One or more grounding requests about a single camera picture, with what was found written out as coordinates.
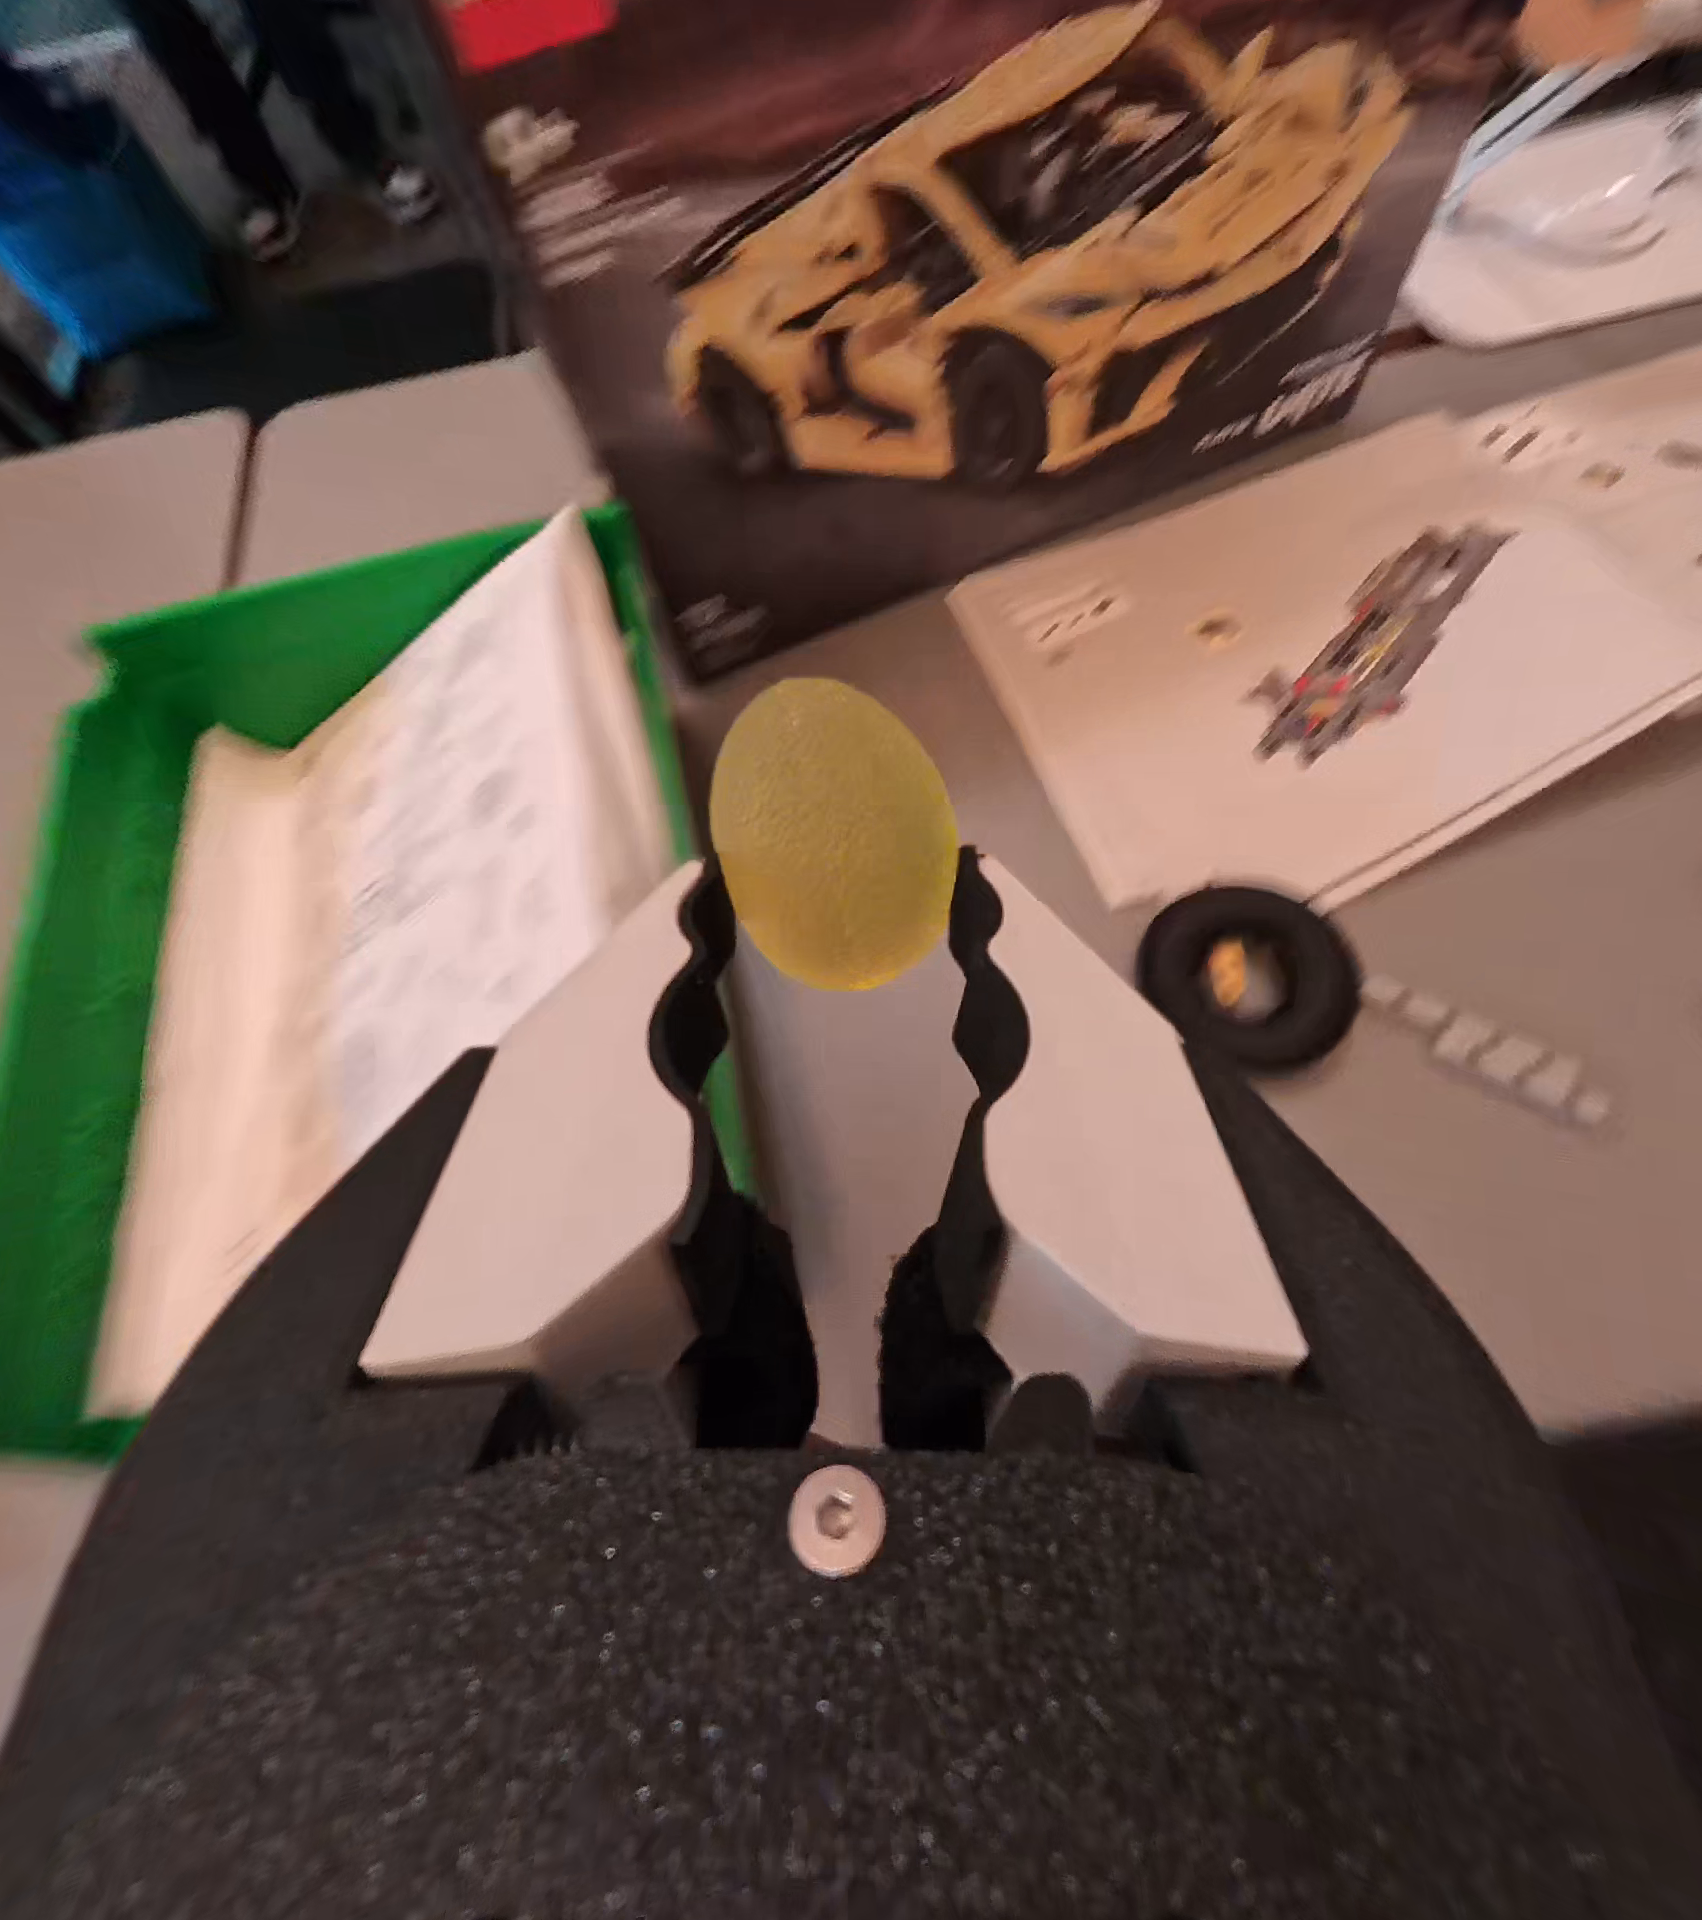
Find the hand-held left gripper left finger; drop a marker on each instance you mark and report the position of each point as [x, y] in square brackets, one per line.
[536, 1185]

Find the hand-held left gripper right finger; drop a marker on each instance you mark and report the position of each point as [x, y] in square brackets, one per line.
[1136, 1185]

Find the black rubber lego tyre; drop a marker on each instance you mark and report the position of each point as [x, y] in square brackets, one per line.
[1166, 991]

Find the long grey lego beam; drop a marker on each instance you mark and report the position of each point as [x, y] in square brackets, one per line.
[1496, 1050]

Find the yellow egg-shaped squeeze ball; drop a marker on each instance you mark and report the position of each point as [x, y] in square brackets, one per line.
[829, 824]

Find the lego instruction booklet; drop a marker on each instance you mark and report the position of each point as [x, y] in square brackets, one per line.
[1166, 704]

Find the lego set box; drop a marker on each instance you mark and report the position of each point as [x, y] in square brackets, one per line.
[791, 524]

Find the paper sheets in green bin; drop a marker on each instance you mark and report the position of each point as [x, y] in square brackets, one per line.
[417, 824]

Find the green container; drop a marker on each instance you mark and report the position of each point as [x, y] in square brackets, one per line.
[27, 1050]

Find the blue storage crate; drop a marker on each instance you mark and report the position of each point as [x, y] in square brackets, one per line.
[87, 255]

